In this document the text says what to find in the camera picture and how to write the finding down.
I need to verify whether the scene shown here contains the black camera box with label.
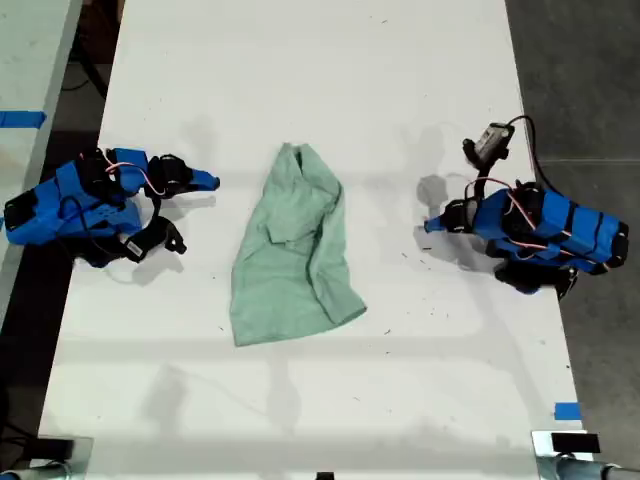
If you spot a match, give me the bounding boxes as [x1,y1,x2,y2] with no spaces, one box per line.
[118,215,189,264]

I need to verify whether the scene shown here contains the long blue tape strip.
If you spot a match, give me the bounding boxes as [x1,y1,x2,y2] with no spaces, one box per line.
[0,110,48,129]

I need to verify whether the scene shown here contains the black camera cable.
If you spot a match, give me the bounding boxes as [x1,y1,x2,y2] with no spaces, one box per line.
[507,114,549,184]

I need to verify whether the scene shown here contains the grey and black camera box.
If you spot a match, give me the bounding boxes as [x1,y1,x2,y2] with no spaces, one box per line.
[461,121,517,164]

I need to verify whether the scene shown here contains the metal table bracket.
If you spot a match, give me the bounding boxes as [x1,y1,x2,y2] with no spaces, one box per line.
[28,435,96,474]
[530,429,589,480]

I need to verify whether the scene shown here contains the small blue tape piece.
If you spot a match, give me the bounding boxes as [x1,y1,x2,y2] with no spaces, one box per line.
[553,401,583,422]

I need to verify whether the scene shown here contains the small black box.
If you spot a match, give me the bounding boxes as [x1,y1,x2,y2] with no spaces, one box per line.
[550,432,601,454]

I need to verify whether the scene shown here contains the white side table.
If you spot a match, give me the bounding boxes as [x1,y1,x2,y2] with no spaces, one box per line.
[0,0,84,321]

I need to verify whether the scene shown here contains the pale green T-shirt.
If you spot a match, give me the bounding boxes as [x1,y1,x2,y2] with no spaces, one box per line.
[229,141,369,348]

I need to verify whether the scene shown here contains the black floor cable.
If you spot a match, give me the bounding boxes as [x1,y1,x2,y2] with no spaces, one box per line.
[63,47,110,100]

